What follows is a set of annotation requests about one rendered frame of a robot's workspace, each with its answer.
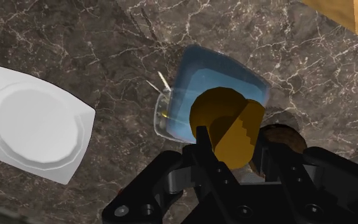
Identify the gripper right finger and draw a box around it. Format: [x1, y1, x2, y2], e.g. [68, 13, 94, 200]
[252, 131, 358, 224]

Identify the yellow-brown rounded object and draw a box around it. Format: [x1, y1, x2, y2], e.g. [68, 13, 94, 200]
[189, 87, 266, 171]

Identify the clear glass container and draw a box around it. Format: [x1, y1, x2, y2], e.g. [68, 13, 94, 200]
[146, 71, 175, 140]

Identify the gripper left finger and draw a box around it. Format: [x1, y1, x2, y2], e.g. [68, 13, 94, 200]
[101, 125, 229, 224]

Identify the white square plate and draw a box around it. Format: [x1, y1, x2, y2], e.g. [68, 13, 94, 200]
[0, 65, 97, 185]

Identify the blue square bowl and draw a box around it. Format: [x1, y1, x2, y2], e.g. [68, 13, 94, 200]
[167, 45, 272, 144]

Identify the brown round object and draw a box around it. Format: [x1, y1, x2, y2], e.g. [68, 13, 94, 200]
[248, 123, 308, 178]

